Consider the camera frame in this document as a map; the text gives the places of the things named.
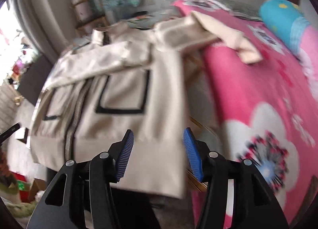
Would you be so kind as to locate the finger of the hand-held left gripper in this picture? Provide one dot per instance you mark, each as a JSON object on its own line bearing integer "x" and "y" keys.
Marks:
{"x": 11, "y": 130}

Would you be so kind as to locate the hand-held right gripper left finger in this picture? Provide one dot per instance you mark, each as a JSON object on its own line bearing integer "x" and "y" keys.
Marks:
{"x": 125, "y": 154}

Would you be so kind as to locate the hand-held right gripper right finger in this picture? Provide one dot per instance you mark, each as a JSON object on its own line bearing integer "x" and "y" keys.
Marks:
{"x": 192, "y": 154}

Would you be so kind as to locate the beige zip jacket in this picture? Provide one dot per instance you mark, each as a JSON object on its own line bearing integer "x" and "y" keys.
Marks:
{"x": 119, "y": 89}

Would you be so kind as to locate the dark cabinet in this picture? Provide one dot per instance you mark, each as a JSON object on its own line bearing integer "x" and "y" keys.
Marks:
{"x": 37, "y": 77}

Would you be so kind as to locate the pink floral blanket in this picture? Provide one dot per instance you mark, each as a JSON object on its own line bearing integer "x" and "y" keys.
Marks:
{"x": 243, "y": 89}

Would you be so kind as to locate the bright window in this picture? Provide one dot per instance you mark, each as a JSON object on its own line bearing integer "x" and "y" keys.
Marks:
{"x": 15, "y": 32}

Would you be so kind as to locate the grey curtain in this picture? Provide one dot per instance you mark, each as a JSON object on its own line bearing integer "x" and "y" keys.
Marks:
{"x": 49, "y": 7}

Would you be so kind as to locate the wooden chair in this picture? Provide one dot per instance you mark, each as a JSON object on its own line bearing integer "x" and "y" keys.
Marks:
{"x": 85, "y": 7}

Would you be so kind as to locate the blue bolster pillow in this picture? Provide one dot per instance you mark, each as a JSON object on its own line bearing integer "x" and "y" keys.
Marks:
{"x": 285, "y": 20}

